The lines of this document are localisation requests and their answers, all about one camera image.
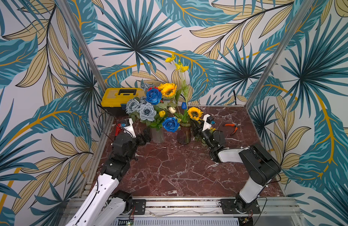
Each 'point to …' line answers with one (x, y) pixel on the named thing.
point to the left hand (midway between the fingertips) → (141, 130)
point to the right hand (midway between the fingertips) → (193, 117)
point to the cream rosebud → (172, 110)
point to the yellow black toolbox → (114, 100)
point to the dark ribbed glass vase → (184, 135)
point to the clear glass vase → (157, 135)
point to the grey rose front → (146, 111)
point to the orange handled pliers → (235, 125)
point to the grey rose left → (132, 105)
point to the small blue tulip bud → (184, 105)
